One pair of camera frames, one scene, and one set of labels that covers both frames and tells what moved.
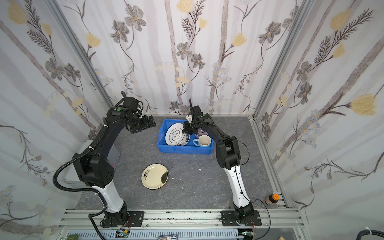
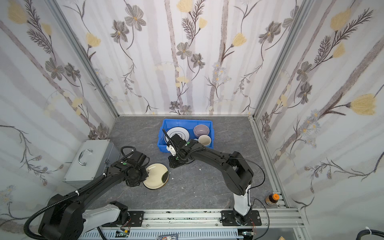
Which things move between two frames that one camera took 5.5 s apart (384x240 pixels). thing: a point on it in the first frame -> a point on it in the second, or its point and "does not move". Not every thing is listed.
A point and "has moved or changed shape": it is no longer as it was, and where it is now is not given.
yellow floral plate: x=155 y=176 does not move
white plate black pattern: x=174 y=136 has moved or changed shape
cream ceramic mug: x=204 y=141 does not move
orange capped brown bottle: x=272 y=199 does not move
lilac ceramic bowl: x=200 y=132 does not move
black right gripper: x=187 y=128 -> x=175 y=143
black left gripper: x=148 y=122 -> x=143 y=176
